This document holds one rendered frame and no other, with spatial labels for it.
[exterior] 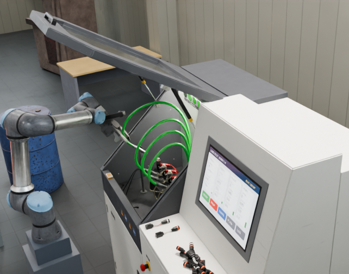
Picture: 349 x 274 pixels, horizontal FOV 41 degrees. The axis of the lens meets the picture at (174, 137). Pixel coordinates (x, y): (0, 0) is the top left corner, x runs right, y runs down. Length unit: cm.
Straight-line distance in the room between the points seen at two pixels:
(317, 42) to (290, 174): 282
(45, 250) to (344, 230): 142
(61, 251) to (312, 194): 134
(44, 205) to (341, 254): 137
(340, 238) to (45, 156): 306
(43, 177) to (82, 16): 364
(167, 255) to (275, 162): 72
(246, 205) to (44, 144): 283
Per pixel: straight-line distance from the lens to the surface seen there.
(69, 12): 741
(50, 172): 452
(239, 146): 188
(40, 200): 238
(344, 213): 192
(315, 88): 447
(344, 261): 209
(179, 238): 222
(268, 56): 487
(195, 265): 203
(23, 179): 244
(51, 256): 250
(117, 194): 263
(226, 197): 196
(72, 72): 584
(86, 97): 265
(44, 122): 226
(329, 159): 172
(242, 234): 190
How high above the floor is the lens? 236
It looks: 26 degrees down
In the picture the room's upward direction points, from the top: 4 degrees counter-clockwise
